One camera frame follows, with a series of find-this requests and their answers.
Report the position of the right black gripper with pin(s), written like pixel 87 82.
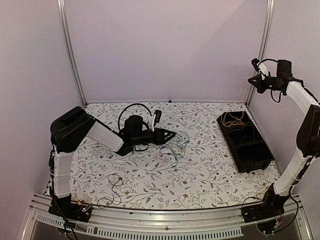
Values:
pixel 261 88

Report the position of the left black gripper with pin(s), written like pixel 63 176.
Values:
pixel 159 139

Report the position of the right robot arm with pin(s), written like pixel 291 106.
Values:
pixel 276 75

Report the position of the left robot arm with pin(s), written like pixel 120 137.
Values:
pixel 71 130

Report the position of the floral table mat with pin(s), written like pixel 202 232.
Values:
pixel 104 154

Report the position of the black plastic bin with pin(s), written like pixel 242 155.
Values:
pixel 246 145

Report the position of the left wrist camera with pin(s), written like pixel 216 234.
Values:
pixel 158 114

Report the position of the right aluminium frame post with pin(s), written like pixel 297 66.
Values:
pixel 263 43

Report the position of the aluminium front rail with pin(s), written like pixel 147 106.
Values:
pixel 110 223

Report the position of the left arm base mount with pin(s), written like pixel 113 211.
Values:
pixel 66 208

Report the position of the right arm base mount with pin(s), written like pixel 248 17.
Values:
pixel 272 212

